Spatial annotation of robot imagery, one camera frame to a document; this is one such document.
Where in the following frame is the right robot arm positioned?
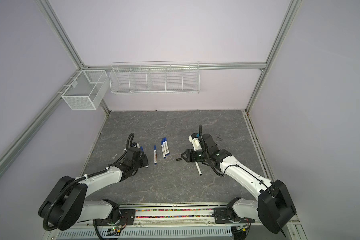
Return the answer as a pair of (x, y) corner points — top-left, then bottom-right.
(181, 133), (297, 234)

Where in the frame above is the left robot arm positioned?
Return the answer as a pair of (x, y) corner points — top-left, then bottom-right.
(38, 145), (149, 231)

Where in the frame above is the white mesh box basket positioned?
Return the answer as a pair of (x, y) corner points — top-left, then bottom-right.
(62, 70), (110, 111)

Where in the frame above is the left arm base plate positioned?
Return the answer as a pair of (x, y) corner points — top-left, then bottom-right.
(95, 209), (136, 226)

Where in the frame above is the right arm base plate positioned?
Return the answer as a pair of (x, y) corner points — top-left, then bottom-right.
(212, 207), (255, 224)

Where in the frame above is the white wire wall basket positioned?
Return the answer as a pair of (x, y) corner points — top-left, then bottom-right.
(110, 61), (201, 94)

